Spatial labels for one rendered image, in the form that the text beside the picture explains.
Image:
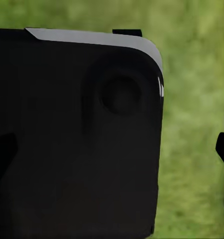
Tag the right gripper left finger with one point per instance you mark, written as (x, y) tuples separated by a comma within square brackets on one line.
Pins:
[(8, 151)]

